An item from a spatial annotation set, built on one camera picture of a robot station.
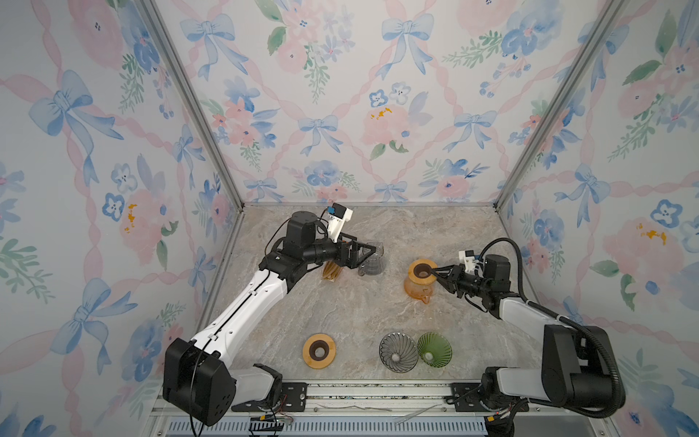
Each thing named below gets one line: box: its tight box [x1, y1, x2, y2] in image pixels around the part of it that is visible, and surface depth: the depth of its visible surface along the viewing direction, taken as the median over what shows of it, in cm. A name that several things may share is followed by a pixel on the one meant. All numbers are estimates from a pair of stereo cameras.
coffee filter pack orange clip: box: [322, 260, 345, 282], surface depth 97 cm
